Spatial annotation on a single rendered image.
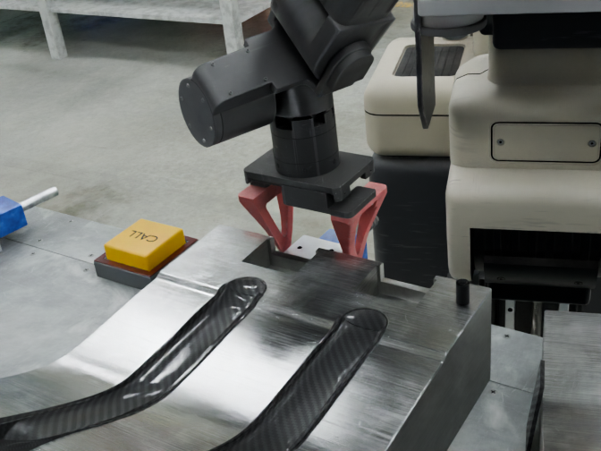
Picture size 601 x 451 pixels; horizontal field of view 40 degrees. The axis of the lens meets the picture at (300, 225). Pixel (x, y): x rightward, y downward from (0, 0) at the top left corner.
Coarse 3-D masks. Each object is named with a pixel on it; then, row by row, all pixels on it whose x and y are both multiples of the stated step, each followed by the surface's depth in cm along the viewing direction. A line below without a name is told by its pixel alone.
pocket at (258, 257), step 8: (272, 240) 73; (264, 248) 73; (272, 248) 74; (248, 256) 71; (256, 256) 72; (264, 256) 73; (272, 256) 74; (280, 256) 73; (288, 256) 73; (296, 256) 73; (256, 264) 72; (264, 264) 74; (272, 264) 74; (280, 264) 74; (288, 264) 73; (296, 264) 73; (304, 264) 72; (288, 272) 73; (296, 272) 73
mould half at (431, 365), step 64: (192, 256) 72; (320, 256) 70; (128, 320) 66; (256, 320) 63; (320, 320) 62; (448, 320) 60; (0, 384) 57; (64, 384) 58; (192, 384) 58; (256, 384) 58; (384, 384) 56; (448, 384) 59; (64, 448) 48; (128, 448) 49; (192, 448) 51; (320, 448) 52; (384, 448) 51
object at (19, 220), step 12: (48, 192) 100; (0, 204) 96; (12, 204) 96; (24, 204) 98; (36, 204) 99; (0, 216) 94; (12, 216) 95; (24, 216) 96; (0, 228) 94; (12, 228) 95
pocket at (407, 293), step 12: (372, 276) 68; (384, 276) 69; (360, 288) 66; (372, 288) 68; (384, 288) 69; (396, 288) 68; (408, 288) 67; (420, 288) 67; (396, 300) 68; (408, 300) 68
